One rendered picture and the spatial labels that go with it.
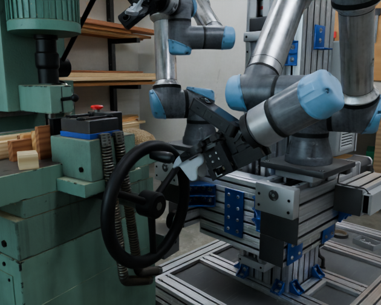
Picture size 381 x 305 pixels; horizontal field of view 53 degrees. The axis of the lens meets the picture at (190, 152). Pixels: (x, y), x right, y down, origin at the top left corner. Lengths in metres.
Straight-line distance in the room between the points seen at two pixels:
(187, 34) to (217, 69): 3.16
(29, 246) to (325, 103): 0.66
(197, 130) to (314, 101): 0.95
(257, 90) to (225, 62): 3.61
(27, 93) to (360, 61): 0.88
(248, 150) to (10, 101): 0.67
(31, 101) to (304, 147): 0.80
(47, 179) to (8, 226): 0.12
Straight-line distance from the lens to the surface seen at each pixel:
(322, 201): 1.30
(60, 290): 1.00
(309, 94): 0.63
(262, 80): 0.77
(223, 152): 0.71
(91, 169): 0.84
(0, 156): 1.01
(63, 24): 1.01
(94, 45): 4.46
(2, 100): 1.13
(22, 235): 0.89
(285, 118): 0.65
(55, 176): 0.90
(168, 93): 1.51
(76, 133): 0.87
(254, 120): 0.67
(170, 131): 4.78
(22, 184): 0.86
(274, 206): 1.18
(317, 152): 1.25
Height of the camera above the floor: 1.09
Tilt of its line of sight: 11 degrees down
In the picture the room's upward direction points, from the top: straight up
